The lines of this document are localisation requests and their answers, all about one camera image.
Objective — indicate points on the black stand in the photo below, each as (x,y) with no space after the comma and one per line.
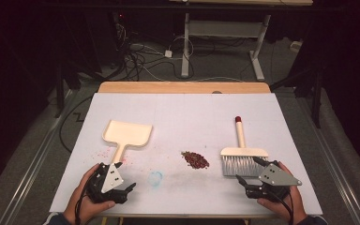
(315,93)

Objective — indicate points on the metal floor rail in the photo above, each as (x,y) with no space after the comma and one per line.
(331,162)
(34,162)

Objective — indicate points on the white desk frame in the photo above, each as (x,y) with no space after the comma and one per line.
(222,28)

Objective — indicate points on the white table sheet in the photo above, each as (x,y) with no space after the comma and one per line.
(181,118)

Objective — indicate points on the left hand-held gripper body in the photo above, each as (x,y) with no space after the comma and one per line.
(111,179)

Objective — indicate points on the small white box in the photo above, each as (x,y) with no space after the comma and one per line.
(296,46)

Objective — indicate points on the person's right hand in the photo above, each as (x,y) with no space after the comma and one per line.
(293,206)

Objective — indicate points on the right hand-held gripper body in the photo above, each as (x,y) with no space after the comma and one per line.
(276,176)

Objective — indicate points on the white power adapter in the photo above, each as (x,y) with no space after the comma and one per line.
(168,53)

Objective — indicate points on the person's left hand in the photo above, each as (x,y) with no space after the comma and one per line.
(79,206)

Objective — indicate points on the cream brush with red tip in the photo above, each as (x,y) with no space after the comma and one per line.
(242,152)

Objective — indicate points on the scatter of red beans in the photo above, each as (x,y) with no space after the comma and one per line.
(195,160)

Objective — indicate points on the cream dustpan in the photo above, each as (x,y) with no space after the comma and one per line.
(127,133)

